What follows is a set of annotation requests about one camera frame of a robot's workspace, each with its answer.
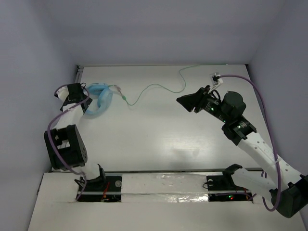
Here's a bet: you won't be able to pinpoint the green headphone cable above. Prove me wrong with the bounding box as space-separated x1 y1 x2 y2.
108 63 229 106

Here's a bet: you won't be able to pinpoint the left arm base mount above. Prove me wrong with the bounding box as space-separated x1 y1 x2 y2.
77 176 122 203

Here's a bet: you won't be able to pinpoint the aluminium rail strip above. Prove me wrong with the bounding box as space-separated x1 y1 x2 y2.
49 167 265 174

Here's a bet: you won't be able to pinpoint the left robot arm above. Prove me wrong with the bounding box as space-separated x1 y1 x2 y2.
44 83 107 190

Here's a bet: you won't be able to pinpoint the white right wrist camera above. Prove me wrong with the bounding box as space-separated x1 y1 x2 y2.
210 72 223 90

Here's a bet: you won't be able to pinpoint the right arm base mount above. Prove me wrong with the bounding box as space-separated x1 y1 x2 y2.
202 175 256 202

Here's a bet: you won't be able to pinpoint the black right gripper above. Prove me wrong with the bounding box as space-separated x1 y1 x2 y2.
176 85 230 124

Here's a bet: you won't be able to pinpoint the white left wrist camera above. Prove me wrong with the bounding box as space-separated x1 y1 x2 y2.
54 86 69 102

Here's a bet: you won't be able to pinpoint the light blue headphones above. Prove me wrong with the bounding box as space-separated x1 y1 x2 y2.
85 83 113 117

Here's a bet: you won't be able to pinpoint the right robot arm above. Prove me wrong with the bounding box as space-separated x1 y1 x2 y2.
176 86 308 218

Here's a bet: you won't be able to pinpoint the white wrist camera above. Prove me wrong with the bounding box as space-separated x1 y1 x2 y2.
54 86 69 102
210 72 223 90

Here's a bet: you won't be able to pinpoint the white front panel board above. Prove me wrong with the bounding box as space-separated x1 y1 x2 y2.
29 172 305 231

